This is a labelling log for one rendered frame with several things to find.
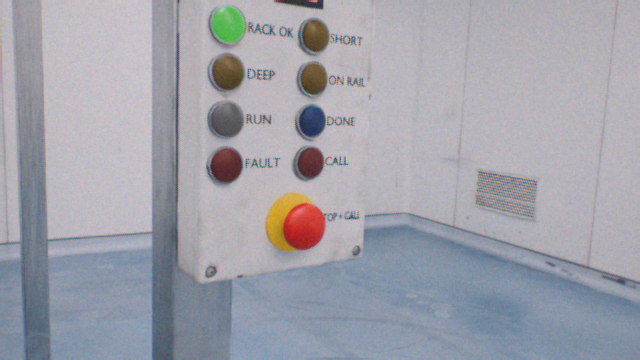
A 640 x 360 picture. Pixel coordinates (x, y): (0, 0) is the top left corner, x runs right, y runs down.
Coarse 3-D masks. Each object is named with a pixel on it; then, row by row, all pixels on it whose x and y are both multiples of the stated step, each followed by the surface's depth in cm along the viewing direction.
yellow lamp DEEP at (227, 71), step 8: (224, 56) 41; (232, 56) 42; (216, 64) 41; (224, 64) 41; (232, 64) 41; (240, 64) 42; (216, 72) 41; (224, 72) 41; (232, 72) 42; (240, 72) 42; (216, 80) 41; (224, 80) 41; (232, 80) 42; (240, 80) 42; (224, 88) 42; (232, 88) 42
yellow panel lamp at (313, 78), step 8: (312, 64) 46; (304, 72) 45; (312, 72) 46; (320, 72) 46; (304, 80) 46; (312, 80) 46; (320, 80) 46; (304, 88) 46; (312, 88) 46; (320, 88) 46
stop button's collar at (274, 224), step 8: (280, 200) 46; (288, 200) 47; (296, 200) 47; (304, 200) 48; (272, 208) 46; (280, 208) 46; (288, 208) 47; (272, 216) 46; (280, 216) 46; (328, 216) 50; (352, 216) 51; (272, 224) 46; (280, 224) 47; (272, 232) 46; (280, 232) 47; (272, 240) 46; (280, 240) 47; (280, 248) 47; (288, 248) 47
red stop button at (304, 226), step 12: (300, 204) 45; (288, 216) 45; (300, 216) 45; (312, 216) 45; (288, 228) 44; (300, 228) 45; (312, 228) 45; (324, 228) 46; (288, 240) 45; (300, 240) 45; (312, 240) 45
